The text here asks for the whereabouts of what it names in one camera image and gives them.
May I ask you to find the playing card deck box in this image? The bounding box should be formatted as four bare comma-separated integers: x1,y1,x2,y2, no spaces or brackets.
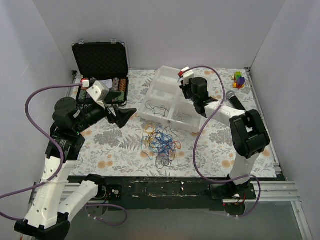
102,79,113,89

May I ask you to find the colourful toy block figure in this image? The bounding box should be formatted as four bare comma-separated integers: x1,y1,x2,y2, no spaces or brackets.
232,71,246,89

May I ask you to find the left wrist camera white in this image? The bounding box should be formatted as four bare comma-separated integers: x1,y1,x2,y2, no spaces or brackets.
86,81,109,109

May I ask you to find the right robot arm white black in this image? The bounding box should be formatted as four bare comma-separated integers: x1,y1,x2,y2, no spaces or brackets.
179,77,270,199

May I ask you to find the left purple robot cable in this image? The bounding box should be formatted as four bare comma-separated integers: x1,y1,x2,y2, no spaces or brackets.
0,83,129,227

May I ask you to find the thin white wire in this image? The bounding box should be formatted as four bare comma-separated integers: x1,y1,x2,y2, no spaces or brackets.
173,109,193,123

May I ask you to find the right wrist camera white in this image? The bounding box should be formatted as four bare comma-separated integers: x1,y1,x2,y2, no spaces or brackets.
178,66,195,86

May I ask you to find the black handheld microphone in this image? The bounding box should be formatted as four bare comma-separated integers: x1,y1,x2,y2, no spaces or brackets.
226,90,253,112

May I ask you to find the black poker chip case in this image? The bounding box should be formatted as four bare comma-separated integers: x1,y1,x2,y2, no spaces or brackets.
71,41,129,107

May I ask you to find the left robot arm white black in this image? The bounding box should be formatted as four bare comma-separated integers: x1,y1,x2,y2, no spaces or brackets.
14,97,137,240

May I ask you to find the white plastic compartment tray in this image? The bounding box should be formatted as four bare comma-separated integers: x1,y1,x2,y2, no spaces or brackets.
137,66,205,133

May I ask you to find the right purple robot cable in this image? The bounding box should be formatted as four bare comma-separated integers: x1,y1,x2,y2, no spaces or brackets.
189,65,262,217

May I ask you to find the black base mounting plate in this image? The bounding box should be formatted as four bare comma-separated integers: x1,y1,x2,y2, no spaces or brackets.
74,176,258,211

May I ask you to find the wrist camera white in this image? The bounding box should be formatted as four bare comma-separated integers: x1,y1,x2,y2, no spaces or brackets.
178,66,195,86
86,81,109,109

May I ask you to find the tangled coloured wire pile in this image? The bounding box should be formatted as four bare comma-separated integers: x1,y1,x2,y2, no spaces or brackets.
140,122,182,169

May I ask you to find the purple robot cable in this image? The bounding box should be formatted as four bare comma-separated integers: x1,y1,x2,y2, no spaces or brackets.
0,83,129,227
189,65,262,217

